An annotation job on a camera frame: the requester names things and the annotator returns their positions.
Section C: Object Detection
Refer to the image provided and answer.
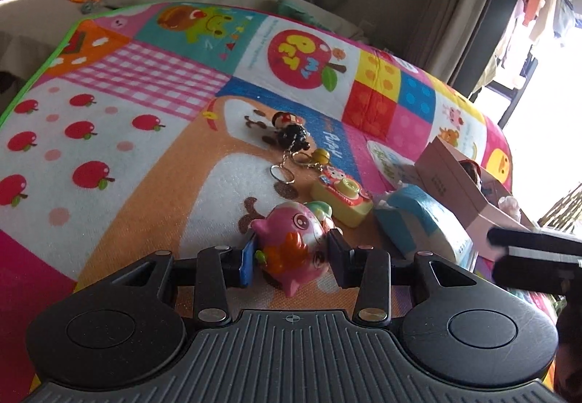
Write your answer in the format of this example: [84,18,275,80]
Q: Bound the pink cardboard box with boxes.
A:
[415,137,537,262]

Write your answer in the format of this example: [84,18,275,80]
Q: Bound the hanging clothes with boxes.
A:
[493,0,582,90]

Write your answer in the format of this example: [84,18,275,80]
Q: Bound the crochet doll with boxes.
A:
[457,159,521,221]

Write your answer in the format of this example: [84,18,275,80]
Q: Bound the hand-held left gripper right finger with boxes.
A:
[326,228,478,326]

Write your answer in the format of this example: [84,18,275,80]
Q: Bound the blue white tissue pack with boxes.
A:
[374,183,476,262]

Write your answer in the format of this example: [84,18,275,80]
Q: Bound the teal cloth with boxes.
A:
[275,0,337,31]

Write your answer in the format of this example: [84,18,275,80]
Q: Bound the black figure keychain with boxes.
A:
[270,111,314,185]

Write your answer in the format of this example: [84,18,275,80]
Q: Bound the beige curtain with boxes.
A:
[425,0,542,90]

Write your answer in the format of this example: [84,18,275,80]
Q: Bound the yellow camera toy keychain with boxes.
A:
[293,147,374,228]

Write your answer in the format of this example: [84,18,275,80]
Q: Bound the pink fish toy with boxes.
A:
[250,202,337,299]

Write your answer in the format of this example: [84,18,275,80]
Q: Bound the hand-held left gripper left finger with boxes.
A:
[123,241,258,325]

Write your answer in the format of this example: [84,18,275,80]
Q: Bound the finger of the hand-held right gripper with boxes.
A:
[486,225,582,259]

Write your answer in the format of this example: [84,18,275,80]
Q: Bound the colourful printed play mat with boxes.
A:
[0,1,565,403]

